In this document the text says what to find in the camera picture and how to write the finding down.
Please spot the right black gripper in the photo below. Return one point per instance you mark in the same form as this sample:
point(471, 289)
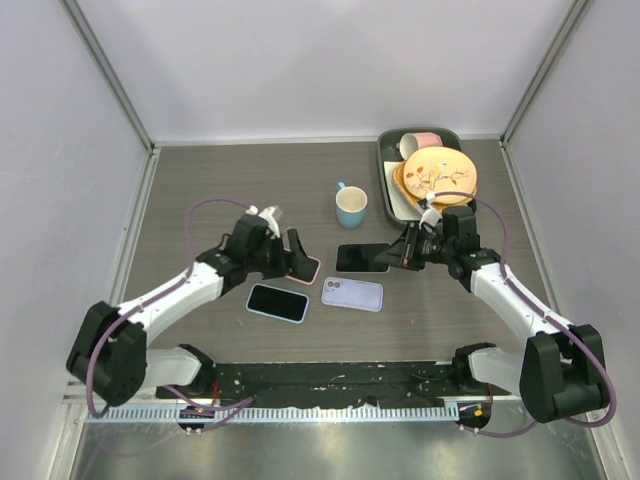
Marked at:
point(404, 251)

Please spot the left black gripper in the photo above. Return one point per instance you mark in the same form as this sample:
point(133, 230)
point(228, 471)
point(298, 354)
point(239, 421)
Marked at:
point(284, 259)

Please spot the pink phone case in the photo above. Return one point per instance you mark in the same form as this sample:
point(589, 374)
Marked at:
point(304, 270)

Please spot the black phone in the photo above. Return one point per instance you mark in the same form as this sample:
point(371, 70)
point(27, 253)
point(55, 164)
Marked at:
point(360, 258)
point(277, 302)

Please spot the purple phone case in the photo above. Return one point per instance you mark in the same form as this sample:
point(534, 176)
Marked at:
point(352, 294)

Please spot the light blue phone case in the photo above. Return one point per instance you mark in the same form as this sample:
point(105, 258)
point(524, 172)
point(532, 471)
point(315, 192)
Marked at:
point(250, 307)

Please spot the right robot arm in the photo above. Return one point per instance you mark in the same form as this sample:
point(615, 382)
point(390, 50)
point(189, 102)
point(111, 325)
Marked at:
point(561, 372)

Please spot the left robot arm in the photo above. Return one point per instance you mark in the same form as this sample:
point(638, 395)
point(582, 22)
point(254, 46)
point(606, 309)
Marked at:
point(111, 354)

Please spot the white square plate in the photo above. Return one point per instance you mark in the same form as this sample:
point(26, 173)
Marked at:
point(398, 206)

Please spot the blue mug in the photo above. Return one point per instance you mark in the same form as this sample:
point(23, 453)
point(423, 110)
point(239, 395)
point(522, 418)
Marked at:
point(350, 203)

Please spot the woven yellow plate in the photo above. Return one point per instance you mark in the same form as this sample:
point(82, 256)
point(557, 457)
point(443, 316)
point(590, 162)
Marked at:
point(413, 201)

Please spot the orange bird plate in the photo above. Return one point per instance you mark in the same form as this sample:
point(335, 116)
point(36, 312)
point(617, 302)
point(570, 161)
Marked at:
point(442, 171)

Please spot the pink cup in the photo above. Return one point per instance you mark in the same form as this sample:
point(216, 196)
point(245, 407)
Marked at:
point(410, 143)

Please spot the dark green tray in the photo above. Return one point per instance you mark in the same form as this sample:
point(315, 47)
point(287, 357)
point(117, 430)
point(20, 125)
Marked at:
point(387, 151)

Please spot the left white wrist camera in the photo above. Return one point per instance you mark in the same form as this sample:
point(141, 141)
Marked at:
point(271, 215)

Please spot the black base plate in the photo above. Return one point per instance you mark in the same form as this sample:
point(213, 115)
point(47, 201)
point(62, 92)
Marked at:
point(408, 384)

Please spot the white cable duct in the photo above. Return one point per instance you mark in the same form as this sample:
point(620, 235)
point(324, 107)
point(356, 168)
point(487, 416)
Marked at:
point(176, 412)

